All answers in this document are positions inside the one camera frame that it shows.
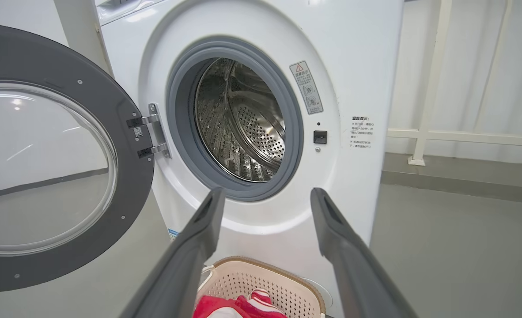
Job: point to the grey warning sticker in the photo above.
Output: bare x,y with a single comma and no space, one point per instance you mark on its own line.
306,88

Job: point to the black door latch socket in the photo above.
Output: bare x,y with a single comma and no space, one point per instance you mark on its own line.
320,137

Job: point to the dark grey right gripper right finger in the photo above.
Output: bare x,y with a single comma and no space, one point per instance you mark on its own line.
353,274

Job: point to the printed text notice label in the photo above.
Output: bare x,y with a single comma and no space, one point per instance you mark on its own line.
361,132

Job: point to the white metal railing frame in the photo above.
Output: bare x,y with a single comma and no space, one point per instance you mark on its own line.
424,110

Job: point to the white front-load washing machine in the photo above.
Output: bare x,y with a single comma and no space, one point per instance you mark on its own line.
252,229

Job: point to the red white striped garment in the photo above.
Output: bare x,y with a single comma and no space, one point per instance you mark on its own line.
234,307

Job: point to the grey rubber door gasket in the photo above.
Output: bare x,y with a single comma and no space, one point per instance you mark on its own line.
181,123

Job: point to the cream perforated laundry basket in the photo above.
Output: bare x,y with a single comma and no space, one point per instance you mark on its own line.
283,282

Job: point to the black round glass door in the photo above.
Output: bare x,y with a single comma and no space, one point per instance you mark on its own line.
124,110

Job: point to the blue energy label sticker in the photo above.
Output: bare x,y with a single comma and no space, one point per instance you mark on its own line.
174,233

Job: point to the round white filter cover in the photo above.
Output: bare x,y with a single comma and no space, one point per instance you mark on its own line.
325,293

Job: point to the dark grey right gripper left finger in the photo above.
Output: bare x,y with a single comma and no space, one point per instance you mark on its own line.
186,265

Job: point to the chrome door hinge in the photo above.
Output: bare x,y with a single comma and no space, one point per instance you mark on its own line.
157,132

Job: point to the perforated steel drum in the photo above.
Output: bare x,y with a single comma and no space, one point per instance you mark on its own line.
252,128

